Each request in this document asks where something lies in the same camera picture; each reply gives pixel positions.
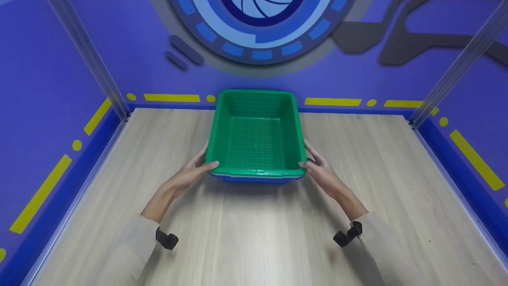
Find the person's right hand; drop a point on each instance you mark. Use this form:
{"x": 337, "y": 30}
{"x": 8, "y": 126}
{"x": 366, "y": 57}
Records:
{"x": 324, "y": 173}

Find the person's left hand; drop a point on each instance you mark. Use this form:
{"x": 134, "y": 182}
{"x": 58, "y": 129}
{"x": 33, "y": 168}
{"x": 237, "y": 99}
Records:
{"x": 189, "y": 173}

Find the green plastic basket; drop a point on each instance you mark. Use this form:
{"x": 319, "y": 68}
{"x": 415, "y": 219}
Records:
{"x": 256, "y": 135}

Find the person's left forearm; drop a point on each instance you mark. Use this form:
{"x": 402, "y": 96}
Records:
{"x": 141, "y": 234}

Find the person's right forearm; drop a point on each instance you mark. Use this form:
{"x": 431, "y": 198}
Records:
{"x": 369, "y": 238}

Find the black wrist band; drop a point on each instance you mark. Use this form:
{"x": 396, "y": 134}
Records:
{"x": 347, "y": 235}
{"x": 167, "y": 239}

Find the blue plastic basket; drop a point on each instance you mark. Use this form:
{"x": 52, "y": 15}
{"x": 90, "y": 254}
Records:
{"x": 256, "y": 180}

